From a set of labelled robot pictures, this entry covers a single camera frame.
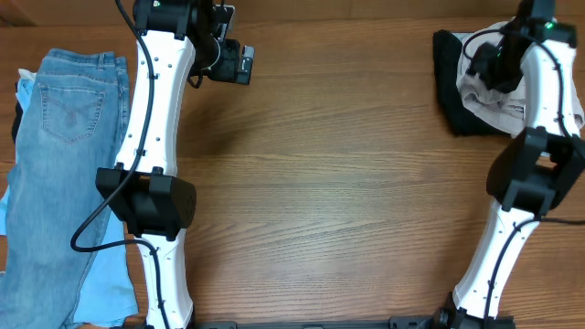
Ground light blue denim jeans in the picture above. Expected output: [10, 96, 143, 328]
[1, 49, 129, 328]

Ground light blue shirt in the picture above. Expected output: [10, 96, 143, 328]
[1, 73, 138, 327]

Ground white garment under jeans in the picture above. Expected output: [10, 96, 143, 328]
[18, 69, 37, 82]

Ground folded black garment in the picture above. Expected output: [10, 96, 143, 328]
[432, 29, 505, 136]

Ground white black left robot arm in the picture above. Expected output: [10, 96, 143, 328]
[96, 1, 255, 328]

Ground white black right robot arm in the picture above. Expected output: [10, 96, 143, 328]
[427, 1, 584, 328]

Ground beige cotton shorts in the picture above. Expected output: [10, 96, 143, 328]
[454, 21, 584, 137]

